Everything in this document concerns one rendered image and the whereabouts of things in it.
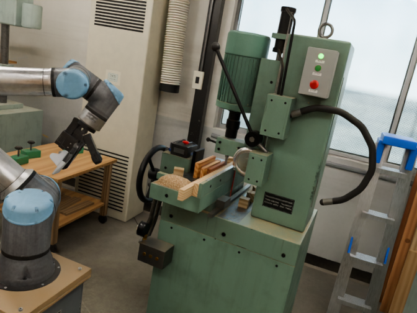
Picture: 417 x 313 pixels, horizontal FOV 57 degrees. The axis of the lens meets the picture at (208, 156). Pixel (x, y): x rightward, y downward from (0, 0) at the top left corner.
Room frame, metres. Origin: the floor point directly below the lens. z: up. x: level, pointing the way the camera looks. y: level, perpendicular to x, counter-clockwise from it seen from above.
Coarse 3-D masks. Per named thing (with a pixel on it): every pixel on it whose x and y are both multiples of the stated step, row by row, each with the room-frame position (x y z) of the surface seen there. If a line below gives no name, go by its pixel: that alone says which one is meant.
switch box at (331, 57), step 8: (312, 48) 1.38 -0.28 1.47; (320, 48) 1.37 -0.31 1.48; (312, 56) 1.37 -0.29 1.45; (328, 56) 1.35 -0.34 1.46; (336, 56) 1.35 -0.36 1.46; (312, 64) 1.37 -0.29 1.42; (320, 64) 1.36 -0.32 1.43; (328, 64) 1.35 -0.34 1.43; (336, 64) 1.39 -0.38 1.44; (304, 72) 1.38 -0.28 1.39; (312, 72) 1.37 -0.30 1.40; (320, 72) 1.36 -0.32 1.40; (328, 72) 1.35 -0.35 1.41; (304, 80) 1.38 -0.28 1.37; (312, 80) 1.37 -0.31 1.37; (320, 80) 1.36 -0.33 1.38; (328, 80) 1.35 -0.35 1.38; (304, 88) 1.37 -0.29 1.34; (320, 88) 1.35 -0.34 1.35; (328, 88) 1.35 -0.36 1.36; (320, 96) 1.35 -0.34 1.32; (328, 96) 1.39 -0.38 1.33
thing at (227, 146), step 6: (222, 138) 1.61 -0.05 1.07; (228, 138) 1.62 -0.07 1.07; (234, 138) 1.64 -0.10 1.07; (216, 144) 1.62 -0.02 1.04; (222, 144) 1.61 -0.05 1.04; (228, 144) 1.60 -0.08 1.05; (234, 144) 1.59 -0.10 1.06; (240, 144) 1.58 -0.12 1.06; (216, 150) 1.62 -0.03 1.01; (222, 150) 1.61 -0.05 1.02; (228, 150) 1.60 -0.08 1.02; (234, 150) 1.59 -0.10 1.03; (228, 156) 1.63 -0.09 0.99
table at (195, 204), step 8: (224, 160) 1.90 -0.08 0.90; (160, 176) 1.60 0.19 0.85; (184, 176) 1.52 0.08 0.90; (192, 176) 1.54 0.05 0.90; (240, 176) 1.73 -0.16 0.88; (152, 184) 1.38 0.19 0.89; (224, 184) 1.53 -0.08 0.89; (152, 192) 1.38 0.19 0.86; (160, 192) 1.37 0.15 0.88; (168, 192) 1.35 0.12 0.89; (176, 192) 1.34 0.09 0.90; (216, 192) 1.45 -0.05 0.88; (224, 192) 1.55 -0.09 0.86; (160, 200) 1.36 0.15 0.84; (168, 200) 1.35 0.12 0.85; (176, 200) 1.34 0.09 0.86; (184, 200) 1.33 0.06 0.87; (192, 200) 1.32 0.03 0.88; (200, 200) 1.31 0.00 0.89; (208, 200) 1.39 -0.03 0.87; (216, 200) 1.47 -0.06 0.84; (184, 208) 1.33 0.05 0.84; (192, 208) 1.31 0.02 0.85; (200, 208) 1.32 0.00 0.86
